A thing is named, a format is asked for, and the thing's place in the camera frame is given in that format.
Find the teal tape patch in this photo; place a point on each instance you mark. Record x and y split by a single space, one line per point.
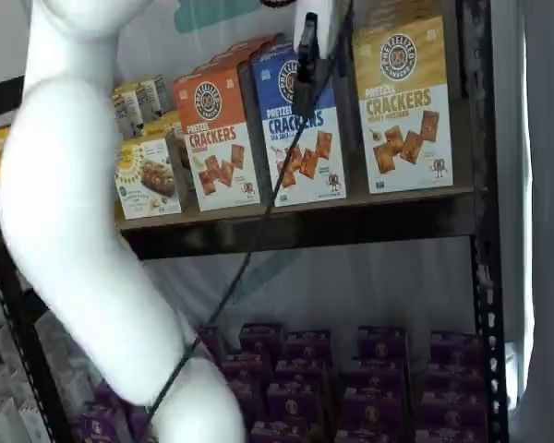
212 16

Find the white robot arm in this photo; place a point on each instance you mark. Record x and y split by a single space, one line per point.
74 184

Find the blue pretzel crackers box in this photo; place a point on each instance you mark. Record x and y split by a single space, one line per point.
323 152
277 50

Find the yellow pretzel crackers box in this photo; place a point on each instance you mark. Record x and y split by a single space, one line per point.
397 9
406 69

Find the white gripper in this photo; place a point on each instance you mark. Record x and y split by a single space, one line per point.
328 27

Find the purple snack box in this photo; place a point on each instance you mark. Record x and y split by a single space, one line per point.
262 339
251 399
452 413
210 346
281 433
457 348
244 367
369 437
376 410
308 347
104 424
301 374
452 436
113 397
295 403
382 346
377 378
454 383

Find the white box with black chips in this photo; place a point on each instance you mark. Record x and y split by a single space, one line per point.
162 92
127 111
147 99

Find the teal tape strip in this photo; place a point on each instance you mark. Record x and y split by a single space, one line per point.
270 265

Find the brown wooden shelf board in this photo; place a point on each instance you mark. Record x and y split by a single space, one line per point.
357 199

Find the orange pretzel crackers box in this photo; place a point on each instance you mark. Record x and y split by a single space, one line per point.
231 56
212 152
254 41

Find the yellow white snack bar box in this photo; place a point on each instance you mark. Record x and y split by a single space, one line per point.
159 124
143 184

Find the black metal shelf rack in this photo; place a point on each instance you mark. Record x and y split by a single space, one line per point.
485 323

